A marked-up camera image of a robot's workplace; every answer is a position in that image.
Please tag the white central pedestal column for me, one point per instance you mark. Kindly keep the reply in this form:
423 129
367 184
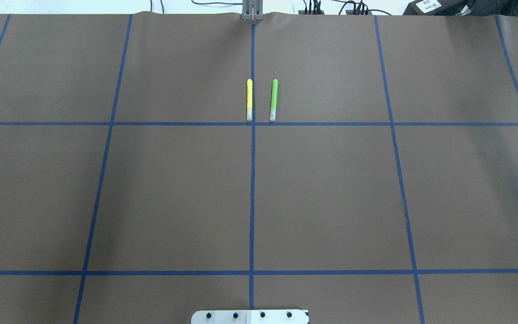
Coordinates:
265 316

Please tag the yellow highlighter pen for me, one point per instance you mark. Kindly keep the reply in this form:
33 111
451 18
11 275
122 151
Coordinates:
249 99

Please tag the black labelled box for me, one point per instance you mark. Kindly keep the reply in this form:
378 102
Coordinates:
436 7

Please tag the green highlighter pen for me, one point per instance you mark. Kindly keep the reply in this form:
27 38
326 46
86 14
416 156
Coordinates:
274 100

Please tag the aluminium frame post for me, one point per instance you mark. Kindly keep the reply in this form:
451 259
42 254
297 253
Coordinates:
252 10

